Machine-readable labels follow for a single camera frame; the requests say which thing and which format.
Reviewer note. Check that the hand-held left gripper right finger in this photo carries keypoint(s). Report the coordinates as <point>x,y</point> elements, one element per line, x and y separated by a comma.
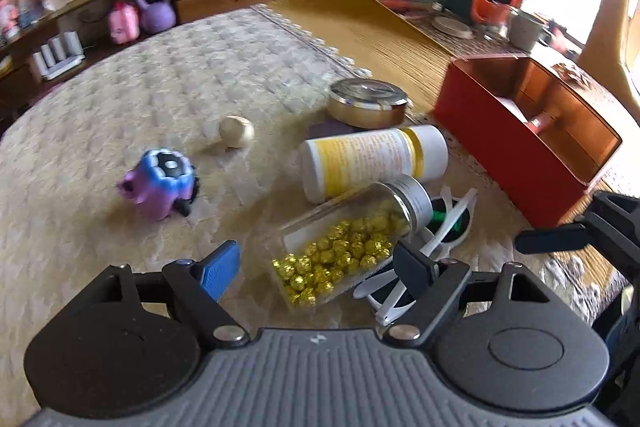
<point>415,269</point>

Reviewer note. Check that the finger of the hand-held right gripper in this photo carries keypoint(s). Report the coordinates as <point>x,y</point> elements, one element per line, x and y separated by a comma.
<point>550,239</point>

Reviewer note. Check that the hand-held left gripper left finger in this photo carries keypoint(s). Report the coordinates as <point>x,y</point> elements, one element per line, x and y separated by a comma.
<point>220,274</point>

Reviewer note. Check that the white sunglasses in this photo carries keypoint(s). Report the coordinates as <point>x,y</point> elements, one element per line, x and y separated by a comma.
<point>450,232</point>

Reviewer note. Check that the glass jar of gold candies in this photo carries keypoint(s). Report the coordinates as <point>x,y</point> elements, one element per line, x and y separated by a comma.
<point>345,247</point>

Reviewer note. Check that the red metal box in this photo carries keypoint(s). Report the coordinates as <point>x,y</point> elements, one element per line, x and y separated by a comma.
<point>505,147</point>

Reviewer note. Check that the purple and blue toy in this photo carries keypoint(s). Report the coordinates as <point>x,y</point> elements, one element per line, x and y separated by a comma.
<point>157,187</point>

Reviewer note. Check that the white bottle with yellow label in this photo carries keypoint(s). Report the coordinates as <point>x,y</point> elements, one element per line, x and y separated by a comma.
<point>370,162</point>

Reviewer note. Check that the cream ball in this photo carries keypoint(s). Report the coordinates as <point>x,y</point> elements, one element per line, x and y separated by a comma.
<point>236,132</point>

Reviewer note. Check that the round gold tin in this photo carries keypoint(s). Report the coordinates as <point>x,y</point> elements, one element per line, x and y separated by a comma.
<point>367,104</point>

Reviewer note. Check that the small red object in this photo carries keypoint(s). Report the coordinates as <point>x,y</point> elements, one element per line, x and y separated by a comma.
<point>539,123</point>

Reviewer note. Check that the beige chair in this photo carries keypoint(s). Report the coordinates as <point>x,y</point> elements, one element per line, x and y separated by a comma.
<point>607,22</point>

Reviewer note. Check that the quilted beige blanket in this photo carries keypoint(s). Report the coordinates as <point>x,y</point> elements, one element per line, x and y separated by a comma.
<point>175,77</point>

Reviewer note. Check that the grey mug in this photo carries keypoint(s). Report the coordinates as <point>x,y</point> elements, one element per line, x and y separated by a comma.
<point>525,31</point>

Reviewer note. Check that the white round lid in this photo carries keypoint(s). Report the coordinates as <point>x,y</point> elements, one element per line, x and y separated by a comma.
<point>452,27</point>

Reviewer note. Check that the yellow wooden board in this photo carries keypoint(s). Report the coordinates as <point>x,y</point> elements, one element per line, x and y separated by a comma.
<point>360,32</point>

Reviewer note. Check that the pink toy case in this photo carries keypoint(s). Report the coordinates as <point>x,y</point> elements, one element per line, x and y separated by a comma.
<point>122,23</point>

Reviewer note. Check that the purple kettlebell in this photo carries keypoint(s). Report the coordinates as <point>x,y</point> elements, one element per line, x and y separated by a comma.
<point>155,9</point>

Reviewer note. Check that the white router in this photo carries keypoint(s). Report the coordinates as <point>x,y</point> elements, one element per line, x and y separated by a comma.
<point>57,54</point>

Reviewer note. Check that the pink doll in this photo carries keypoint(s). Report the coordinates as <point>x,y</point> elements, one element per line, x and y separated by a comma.
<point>10,12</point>

